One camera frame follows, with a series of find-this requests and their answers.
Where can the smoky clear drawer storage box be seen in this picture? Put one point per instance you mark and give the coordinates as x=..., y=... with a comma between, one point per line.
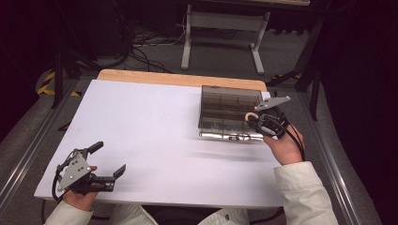
x=225, y=112

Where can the yellow black floor tape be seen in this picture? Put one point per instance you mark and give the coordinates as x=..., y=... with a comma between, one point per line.
x=47, y=84

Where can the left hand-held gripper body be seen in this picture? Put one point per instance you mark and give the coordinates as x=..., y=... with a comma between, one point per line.
x=74, y=172

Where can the wooden table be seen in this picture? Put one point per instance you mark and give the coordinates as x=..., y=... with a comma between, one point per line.
x=175, y=78

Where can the aluminium floor rail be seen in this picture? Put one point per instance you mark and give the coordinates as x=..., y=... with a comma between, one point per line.
x=334, y=168
x=28, y=146

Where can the white metal desk frame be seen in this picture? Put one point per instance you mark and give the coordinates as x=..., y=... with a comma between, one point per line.
x=223, y=22

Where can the person's right hand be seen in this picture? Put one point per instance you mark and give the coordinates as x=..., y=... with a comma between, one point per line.
x=286, y=148

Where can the person's left hand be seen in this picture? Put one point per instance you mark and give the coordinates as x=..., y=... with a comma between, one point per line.
x=79, y=201

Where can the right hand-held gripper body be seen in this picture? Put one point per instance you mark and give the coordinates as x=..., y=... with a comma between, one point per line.
x=277, y=123

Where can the black metal stand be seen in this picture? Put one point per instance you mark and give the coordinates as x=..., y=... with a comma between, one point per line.
x=314, y=81
x=58, y=78

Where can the white table cover board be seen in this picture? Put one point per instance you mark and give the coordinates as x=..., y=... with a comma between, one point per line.
x=140, y=131

